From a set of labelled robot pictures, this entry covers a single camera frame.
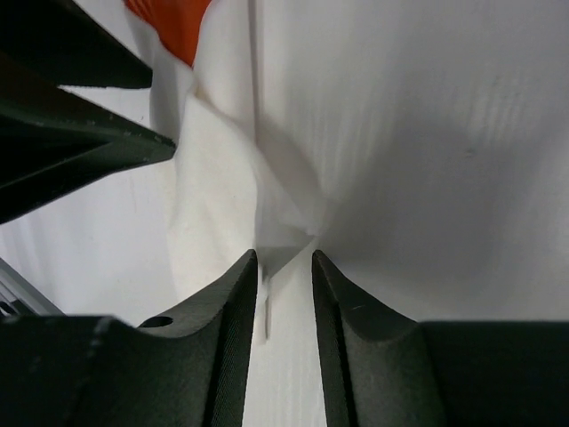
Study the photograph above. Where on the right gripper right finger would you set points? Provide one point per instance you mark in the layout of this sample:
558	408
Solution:
381	368

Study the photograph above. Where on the orange plastic spoon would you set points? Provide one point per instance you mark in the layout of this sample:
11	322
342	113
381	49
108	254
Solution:
176	22

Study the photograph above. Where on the aluminium mounting rail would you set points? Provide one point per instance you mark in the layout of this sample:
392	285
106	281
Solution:
20	298

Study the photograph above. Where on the white paper napkin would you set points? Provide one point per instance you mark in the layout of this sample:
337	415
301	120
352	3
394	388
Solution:
232	185

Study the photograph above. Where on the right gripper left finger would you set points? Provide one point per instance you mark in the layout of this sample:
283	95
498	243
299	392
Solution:
187	366

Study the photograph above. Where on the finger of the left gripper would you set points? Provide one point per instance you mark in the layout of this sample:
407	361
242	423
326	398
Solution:
54	142
60	42

